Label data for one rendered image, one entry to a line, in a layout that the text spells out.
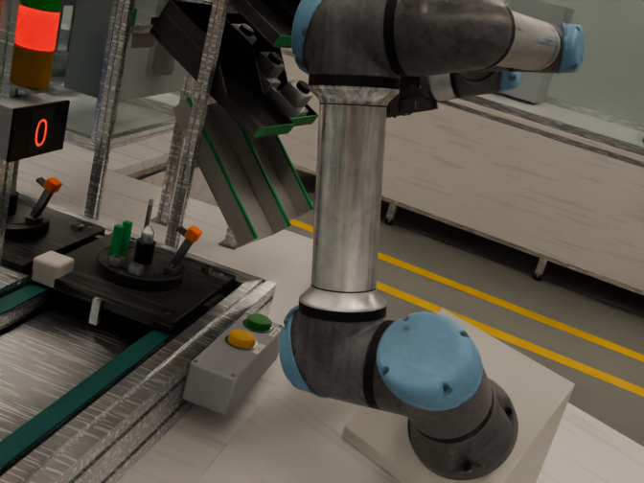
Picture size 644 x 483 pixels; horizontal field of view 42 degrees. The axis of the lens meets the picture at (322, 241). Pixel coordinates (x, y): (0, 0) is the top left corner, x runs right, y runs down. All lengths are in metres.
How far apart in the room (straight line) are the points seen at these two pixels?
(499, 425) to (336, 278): 0.29
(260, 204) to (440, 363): 0.71
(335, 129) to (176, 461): 0.47
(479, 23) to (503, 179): 4.16
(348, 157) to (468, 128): 4.14
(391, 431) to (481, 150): 4.02
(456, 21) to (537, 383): 0.52
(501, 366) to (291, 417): 0.32
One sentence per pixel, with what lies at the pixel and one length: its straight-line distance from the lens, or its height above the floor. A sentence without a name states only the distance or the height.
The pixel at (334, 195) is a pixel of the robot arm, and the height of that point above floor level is 1.24.
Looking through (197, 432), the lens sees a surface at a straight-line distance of 1.20.
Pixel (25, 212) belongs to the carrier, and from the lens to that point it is 1.49.
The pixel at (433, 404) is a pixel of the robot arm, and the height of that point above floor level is 1.06.
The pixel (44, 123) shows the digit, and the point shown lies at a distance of 1.18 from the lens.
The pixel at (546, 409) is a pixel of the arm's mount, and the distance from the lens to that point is 1.20.
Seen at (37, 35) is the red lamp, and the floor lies 1.33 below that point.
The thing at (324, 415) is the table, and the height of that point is 0.86.
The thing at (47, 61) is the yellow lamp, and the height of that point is 1.30.
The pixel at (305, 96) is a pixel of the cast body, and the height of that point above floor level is 1.25.
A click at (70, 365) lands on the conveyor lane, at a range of 1.19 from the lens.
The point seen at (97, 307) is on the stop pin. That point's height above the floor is 0.96.
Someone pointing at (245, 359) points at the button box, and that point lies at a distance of 1.19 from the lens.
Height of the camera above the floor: 1.51
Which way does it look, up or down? 19 degrees down
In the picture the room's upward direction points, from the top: 15 degrees clockwise
